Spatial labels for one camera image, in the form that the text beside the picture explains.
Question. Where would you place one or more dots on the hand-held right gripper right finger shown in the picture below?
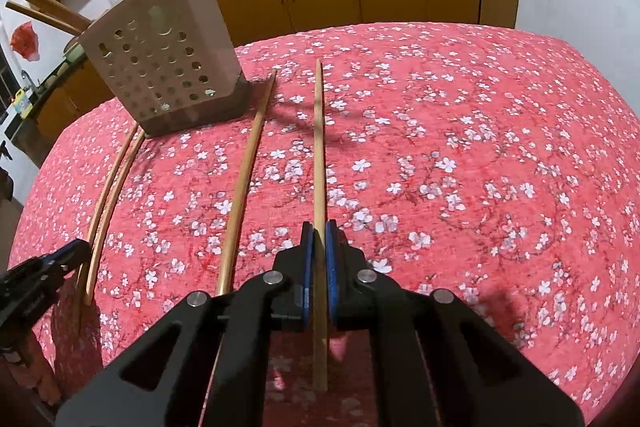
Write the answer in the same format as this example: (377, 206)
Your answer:
(334, 267)

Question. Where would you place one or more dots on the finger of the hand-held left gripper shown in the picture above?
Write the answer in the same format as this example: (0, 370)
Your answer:
(72, 252)

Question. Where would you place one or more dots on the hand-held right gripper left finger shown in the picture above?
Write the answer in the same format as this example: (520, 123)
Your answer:
(306, 267)

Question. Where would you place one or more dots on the beige perforated chopstick holder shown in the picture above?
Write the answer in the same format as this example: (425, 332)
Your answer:
(200, 7)

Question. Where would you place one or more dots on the person's left hand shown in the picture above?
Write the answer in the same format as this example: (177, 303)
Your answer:
(35, 372)

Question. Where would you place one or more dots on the yellow detergent bottle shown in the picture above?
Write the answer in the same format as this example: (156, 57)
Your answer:
(21, 104)

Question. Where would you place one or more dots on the metal faucet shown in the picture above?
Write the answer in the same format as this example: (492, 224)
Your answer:
(27, 79)

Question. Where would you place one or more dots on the green basin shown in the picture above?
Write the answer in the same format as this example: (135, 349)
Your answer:
(73, 51)

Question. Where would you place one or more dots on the red hanging plastic bag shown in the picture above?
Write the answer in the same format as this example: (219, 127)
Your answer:
(25, 41)

